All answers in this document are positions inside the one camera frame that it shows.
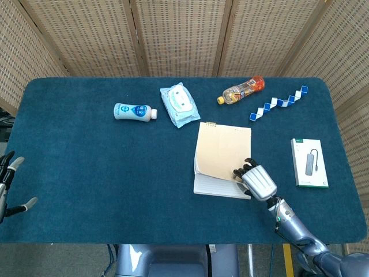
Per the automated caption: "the white blue milk bottle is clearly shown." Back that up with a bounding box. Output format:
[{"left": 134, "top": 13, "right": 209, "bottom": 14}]
[{"left": 113, "top": 103, "right": 159, "bottom": 122}]

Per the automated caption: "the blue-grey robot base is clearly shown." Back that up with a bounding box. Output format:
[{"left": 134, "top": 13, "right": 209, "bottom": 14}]
[{"left": 114, "top": 244, "right": 241, "bottom": 277}]

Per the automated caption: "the tan spiral notebook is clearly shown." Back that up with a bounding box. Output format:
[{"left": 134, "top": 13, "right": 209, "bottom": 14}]
[{"left": 193, "top": 121, "right": 253, "bottom": 200}]

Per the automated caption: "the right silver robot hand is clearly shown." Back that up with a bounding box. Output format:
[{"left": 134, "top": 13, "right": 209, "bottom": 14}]
[{"left": 233, "top": 158, "right": 278, "bottom": 201}]

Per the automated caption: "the woven bamboo folding screen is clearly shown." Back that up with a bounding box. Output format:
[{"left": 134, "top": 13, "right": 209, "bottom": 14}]
[{"left": 0, "top": 0, "right": 369, "bottom": 262}]

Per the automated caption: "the orange tea drink bottle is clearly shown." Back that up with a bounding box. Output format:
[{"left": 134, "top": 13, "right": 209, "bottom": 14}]
[{"left": 217, "top": 76, "right": 265, "bottom": 105}]

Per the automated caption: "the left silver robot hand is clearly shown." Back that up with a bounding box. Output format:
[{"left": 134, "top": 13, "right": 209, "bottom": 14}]
[{"left": 0, "top": 151, "right": 39, "bottom": 224}]

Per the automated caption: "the dark blue table mat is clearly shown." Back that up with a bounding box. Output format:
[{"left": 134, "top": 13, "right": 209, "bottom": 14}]
[{"left": 0, "top": 76, "right": 368, "bottom": 245}]

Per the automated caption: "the white USB hub box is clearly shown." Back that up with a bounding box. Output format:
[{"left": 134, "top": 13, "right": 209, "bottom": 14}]
[{"left": 290, "top": 138, "right": 329, "bottom": 189}]

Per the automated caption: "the blue white snake puzzle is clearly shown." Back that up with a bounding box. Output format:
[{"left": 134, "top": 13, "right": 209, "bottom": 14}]
[{"left": 249, "top": 85, "right": 309, "bottom": 121}]

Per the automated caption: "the light blue wet wipes pack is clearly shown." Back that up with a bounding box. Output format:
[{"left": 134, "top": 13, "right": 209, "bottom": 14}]
[{"left": 160, "top": 82, "right": 201, "bottom": 129}]

